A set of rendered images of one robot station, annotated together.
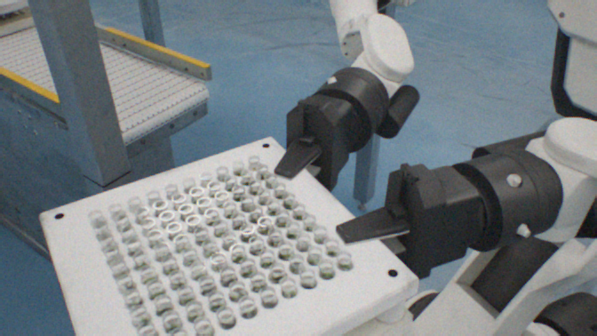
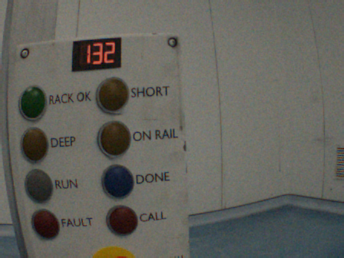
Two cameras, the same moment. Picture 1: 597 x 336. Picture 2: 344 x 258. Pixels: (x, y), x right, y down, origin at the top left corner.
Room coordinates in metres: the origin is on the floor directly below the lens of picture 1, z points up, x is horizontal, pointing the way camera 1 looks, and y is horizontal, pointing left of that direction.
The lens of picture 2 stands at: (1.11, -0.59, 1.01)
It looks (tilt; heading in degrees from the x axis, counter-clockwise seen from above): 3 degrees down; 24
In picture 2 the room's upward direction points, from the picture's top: 3 degrees counter-clockwise
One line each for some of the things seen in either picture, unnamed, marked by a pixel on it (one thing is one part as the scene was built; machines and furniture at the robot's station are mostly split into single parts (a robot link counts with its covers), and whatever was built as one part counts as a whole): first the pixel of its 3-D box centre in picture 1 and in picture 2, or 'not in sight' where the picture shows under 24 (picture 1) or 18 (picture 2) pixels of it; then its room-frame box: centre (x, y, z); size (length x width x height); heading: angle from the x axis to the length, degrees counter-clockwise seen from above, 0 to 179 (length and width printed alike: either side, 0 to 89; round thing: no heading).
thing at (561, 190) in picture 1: (535, 182); not in sight; (0.43, -0.25, 0.98); 0.11 x 0.11 x 0.11; 24
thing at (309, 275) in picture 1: (307, 304); not in sight; (0.27, -0.01, 0.98); 0.01 x 0.01 x 0.07
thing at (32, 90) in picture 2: not in sight; (32, 102); (1.45, -0.31, 1.01); 0.03 x 0.01 x 0.03; 143
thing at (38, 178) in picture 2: not in sight; (39, 186); (1.45, -0.31, 0.94); 0.03 x 0.01 x 0.03; 143
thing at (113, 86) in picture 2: not in sight; (113, 94); (1.51, -0.36, 1.01); 0.03 x 0.01 x 0.03; 143
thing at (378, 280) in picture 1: (217, 251); not in sight; (0.32, 0.07, 1.00); 0.25 x 0.24 x 0.02; 121
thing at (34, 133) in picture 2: not in sight; (34, 144); (1.45, -0.31, 0.98); 0.03 x 0.01 x 0.03; 143
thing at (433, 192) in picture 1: (455, 213); not in sight; (0.37, -0.15, 0.99); 0.12 x 0.10 x 0.13; 114
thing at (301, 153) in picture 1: (296, 156); not in sight; (0.43, 0.00, 1.01); 0.06 x 0.03 x 0.02; 154
